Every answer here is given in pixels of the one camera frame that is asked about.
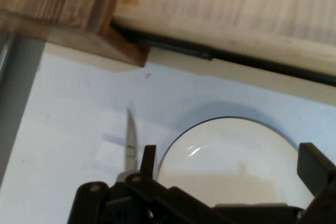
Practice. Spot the silver table knife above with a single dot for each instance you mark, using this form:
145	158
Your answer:
130	140

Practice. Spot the white bowl black rim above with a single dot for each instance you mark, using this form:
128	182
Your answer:
231	161

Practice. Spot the dark wooden drawer cabinet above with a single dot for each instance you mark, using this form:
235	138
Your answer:
52	3

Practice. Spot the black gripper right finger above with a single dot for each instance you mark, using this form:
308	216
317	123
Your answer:
320	176

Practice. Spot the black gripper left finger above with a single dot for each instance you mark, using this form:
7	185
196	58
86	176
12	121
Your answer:
148	161

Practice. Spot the light wooden drawer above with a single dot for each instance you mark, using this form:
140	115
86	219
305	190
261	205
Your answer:
223	6

